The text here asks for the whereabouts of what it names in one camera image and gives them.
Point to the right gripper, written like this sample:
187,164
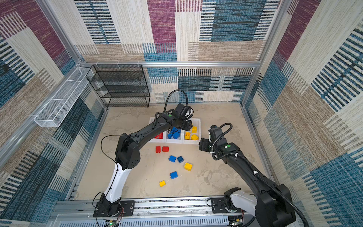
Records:
203,144

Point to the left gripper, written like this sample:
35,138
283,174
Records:
188,127

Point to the yellow hollow brick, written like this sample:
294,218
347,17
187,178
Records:
187,136

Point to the blue large square brick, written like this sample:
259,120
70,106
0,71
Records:
175,133

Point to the blue long studded brick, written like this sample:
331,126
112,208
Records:
170,135

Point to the yellow studded brick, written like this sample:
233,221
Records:
188,166

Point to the dark blue hollow brick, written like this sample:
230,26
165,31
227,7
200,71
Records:
180,159

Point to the red long curved brick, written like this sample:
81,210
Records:
160,136

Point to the small yellow brick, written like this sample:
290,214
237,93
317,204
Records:
162,183

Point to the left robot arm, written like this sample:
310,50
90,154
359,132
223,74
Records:
128,149

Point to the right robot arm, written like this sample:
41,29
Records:
271,204

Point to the right white bin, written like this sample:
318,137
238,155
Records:
196,122

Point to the white bin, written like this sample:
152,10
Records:
178,141
196,122
156,132

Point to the middle white bin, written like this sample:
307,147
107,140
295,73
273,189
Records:
178,141

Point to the left white bin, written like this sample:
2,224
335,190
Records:
156,132

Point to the blue brick centre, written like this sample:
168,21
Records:
172,158

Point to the blue brick bottom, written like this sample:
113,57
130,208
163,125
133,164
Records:
173,175

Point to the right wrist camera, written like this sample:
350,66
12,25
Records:
214,132

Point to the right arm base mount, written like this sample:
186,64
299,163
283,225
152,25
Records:
219,206

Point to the black wire shelf rack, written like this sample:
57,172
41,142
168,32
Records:
120,85

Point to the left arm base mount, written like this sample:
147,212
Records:
117,209

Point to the white wire mesh basket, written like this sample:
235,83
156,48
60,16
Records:
58,107

